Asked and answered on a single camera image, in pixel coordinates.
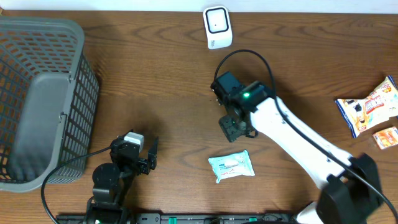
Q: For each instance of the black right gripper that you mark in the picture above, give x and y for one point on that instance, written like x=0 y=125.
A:
x=229 y=131

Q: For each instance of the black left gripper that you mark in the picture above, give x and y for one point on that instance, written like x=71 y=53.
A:
x=143 y=166

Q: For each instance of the light teal snack packet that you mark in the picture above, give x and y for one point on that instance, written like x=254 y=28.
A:
x=232 y=165

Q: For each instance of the yellow snack bag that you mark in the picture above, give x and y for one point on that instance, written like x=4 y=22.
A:
x=363 y=114

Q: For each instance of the orange tissue box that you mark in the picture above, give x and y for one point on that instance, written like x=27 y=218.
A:
x=386 y=138

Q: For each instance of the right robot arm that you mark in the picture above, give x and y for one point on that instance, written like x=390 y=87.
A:
x=349 y=186

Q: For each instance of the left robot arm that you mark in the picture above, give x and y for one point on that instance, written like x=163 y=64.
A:
x=112 y=181

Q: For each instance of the white barcode scanner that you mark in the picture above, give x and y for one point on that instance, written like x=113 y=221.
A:
x=217 y=27

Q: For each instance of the grey plastic shopping basket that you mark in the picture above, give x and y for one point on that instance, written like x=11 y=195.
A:
x=48 y=102

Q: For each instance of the black mounting rail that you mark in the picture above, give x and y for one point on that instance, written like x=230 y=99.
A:
x=156 y=218

